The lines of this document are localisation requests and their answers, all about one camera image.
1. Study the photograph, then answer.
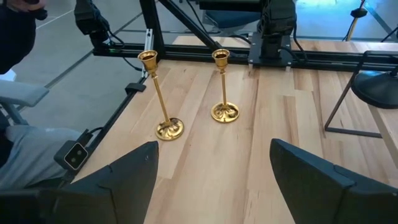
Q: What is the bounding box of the grey chair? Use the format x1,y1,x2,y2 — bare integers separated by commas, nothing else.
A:
0,79,50,127

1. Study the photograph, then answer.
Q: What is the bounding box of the black aluminium rig frame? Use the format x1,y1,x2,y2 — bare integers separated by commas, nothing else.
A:
57,0,398,187

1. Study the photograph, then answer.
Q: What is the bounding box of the black device with cable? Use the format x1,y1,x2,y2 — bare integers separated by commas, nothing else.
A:
73,0,125,50

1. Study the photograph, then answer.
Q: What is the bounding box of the wooden shelf with black frame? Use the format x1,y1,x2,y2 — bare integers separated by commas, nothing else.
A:
324,50,398,187

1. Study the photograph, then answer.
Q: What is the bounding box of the black table clamp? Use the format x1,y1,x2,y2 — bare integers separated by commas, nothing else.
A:
124,82,147,95

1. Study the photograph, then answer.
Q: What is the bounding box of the black table-level camera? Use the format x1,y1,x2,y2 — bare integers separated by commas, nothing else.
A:
53,139,91,171

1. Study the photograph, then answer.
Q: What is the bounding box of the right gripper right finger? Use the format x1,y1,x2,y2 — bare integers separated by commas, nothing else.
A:
269,138,398,224

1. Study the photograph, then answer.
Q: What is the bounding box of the blue office chair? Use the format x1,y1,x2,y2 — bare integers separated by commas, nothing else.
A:
203,9,262,37

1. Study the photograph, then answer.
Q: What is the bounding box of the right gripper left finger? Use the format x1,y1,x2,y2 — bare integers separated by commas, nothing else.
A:
0,141,160,224

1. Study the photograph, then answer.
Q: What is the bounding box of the gold candlestick holder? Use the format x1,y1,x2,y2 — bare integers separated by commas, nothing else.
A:
210,48,241,124
137,49,185,142

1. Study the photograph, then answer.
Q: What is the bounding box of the person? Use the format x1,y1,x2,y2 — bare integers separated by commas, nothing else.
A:
0,0,82,190

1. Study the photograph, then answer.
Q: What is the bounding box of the black stand with pole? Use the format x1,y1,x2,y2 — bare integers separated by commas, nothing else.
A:
341,0,369,42

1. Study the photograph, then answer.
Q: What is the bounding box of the person's hand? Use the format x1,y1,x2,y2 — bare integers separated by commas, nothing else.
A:
5,0,47,12

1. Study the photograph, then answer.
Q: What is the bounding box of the black candlestick holder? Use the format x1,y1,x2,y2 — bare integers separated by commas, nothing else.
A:
351,63,398,110

